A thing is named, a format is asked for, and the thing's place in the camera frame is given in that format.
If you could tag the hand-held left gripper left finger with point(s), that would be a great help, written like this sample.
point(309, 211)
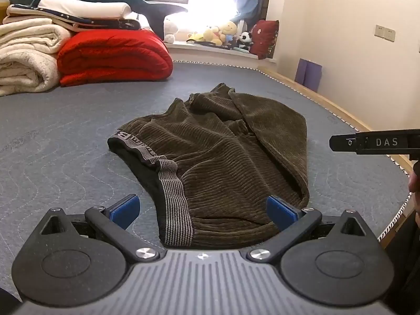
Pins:
point(126, 211)

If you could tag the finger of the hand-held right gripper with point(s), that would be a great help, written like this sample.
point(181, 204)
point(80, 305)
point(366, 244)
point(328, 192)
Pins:
point(377, 142)

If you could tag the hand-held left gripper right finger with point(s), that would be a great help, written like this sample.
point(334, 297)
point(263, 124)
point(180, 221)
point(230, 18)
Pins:
point(280, 211)

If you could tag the person's right hand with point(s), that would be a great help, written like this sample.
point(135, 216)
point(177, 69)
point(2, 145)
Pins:
point(415, 182)

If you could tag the person's dark clothing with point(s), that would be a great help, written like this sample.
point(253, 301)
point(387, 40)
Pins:
point(405, 269)

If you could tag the red printed cushion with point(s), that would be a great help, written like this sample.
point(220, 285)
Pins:
point(264, 37)

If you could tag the red quilt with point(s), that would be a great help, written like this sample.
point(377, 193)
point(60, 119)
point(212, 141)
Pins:
point(111, 55)

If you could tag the panda plush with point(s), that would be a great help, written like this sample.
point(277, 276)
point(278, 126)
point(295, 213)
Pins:
point(244, 41)

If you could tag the cream fleece blanket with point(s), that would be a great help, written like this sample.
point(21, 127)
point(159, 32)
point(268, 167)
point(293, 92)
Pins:
point(26, 73)
point(29, 34)

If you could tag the white windowsill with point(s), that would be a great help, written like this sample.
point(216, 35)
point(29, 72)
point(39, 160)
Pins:
point(210, 52)

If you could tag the white plush toy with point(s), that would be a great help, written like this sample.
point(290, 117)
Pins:
point(169, 29)

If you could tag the small yellow plush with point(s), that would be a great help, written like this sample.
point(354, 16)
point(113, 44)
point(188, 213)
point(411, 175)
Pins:
point(195, 36)

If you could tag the yellow bear plush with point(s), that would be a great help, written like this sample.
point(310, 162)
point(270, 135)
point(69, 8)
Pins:
point(213, 36)

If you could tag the white and patterned folded bedding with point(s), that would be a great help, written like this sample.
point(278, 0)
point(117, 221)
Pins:
point(98, 23)

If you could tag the white folded blanket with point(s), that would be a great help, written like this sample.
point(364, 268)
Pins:
point(85, 6)

